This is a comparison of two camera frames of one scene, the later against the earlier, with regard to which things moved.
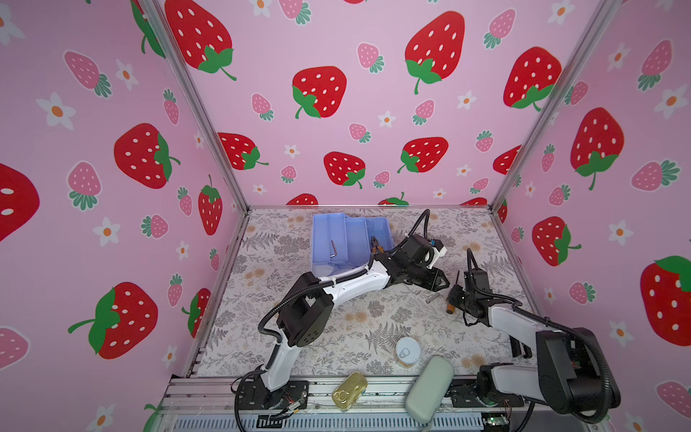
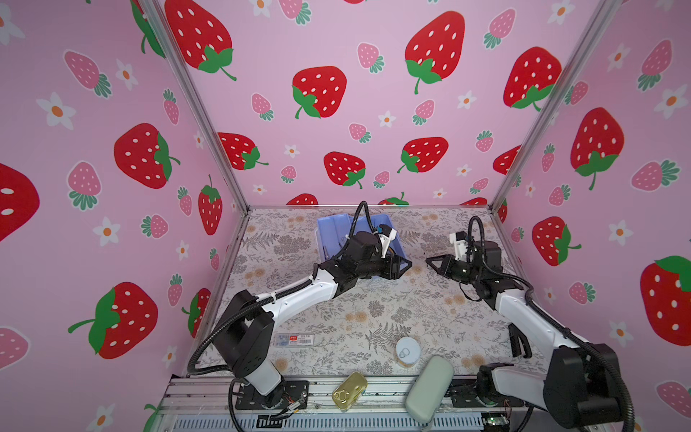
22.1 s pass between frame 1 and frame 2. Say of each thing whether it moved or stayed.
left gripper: moved
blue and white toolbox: stayed
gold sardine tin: stayed
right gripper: moved
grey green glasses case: stayed
